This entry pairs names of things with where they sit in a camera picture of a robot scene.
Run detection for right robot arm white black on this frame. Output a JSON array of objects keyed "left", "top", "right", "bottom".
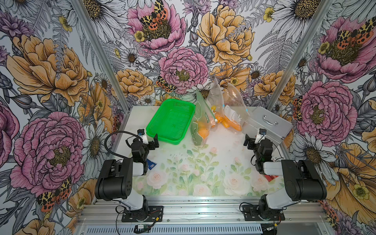
[{"left": 240, "top": 135, "right": 327, "bottom": 222}]

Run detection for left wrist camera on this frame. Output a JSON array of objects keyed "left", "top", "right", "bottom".
[{"left": 137, "top": 129, "right": 148, "bottom": 144}]

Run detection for orange mango bottom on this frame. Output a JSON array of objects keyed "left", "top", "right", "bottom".
[{"left": 197, "top": 127, "right": 210, "bottom": 140}]

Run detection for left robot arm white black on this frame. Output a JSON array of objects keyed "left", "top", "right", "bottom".
[{"left": 95, "top": 129, "right": 159, "bottom": 221}]

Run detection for blue white small packet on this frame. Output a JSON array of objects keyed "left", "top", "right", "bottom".
[{"left": 147, "top": 159, "right": 156, "bottom": 170}]

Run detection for red small packet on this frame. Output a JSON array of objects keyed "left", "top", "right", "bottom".
[{"left": 264, "top": 175, "right": 278, "bottom": 182}]

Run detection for small green circuit board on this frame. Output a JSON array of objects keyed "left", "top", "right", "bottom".
[{"left": 134, "top": 224, "right": 149, "bottom": 234}]

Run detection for clear zip-top bag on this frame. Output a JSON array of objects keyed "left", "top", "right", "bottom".
[
  {"left": 191, "top": 91, "right": 212, "bottom": 146},
  {"left": 206, "top": 78, "right": 224, "bottom": 127},
  {"left": 223, "top": 83, "right": 250, "bottom": 132}
]

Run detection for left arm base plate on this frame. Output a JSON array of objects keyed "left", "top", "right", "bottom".
[{"left": 121, "top": 206, "right": 164, "bottom": 222}]

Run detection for green plastic basket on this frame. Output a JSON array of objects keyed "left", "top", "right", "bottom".
[{"left": 146, "top": 99, "right": 195, "bottom": 145}]

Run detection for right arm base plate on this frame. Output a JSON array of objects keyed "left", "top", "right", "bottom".
[{"left": 240, "top": 204, "right": 286, "bottom": 222}]

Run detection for silver metal case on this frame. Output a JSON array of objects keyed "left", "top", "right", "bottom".
[{"left": 242, "top": 107, "right": 293, "bottom": 146}]

